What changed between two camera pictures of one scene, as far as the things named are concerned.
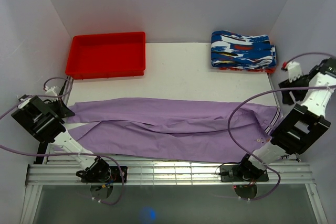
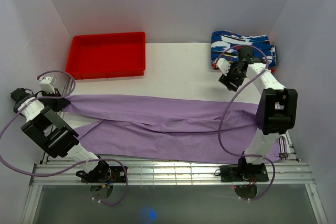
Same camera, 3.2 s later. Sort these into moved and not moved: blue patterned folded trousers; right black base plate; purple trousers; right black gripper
Moved: right black gripper
Not moved: blue patterned folded trousers; right black base plate; purple trousers
